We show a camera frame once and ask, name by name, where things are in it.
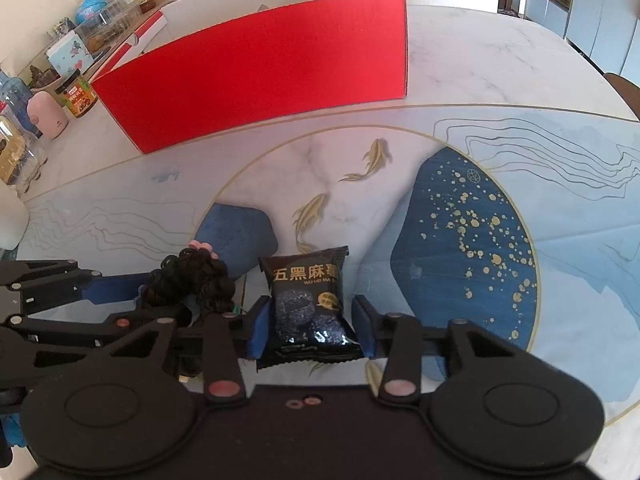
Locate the clear glass jar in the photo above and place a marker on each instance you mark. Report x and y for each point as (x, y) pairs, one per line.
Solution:
(17, 152)

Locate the grey blue cabinet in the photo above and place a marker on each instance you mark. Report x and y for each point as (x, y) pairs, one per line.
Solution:
(595, 10)

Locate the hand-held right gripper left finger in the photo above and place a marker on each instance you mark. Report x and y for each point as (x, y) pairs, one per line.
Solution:
(259, 330)

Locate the red cardboard box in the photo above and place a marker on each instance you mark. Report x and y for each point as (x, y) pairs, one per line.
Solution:
(260, 70)

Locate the black snack packet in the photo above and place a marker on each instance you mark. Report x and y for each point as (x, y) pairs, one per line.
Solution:
(305, 305)

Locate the blue water bottle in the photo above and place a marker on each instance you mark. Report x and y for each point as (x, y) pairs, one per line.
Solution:
(15, 97)

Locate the sauce jar with orange label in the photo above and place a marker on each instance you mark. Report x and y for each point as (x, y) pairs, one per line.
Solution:
(77, 96)

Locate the clear plastic container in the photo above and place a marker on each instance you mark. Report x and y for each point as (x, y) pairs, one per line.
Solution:
(107, 22)

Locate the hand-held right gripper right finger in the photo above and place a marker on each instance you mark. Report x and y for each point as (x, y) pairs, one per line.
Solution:
(364, 330)

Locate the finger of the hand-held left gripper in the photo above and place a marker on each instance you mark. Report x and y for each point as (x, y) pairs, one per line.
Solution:
(117, 286)
(75, 330)

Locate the dark figurine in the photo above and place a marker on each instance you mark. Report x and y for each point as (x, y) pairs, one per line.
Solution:
(42, 77)

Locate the blue globe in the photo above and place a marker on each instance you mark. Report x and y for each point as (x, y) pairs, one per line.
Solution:
(90, 9)

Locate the pink humidifier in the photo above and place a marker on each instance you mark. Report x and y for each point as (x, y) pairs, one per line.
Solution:
(47, 116)

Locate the black curly hair scrunchie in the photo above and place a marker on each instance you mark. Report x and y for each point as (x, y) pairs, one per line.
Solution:
(192, 275)

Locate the light blue printed box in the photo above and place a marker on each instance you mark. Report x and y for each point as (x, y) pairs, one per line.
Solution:
(70, 55)

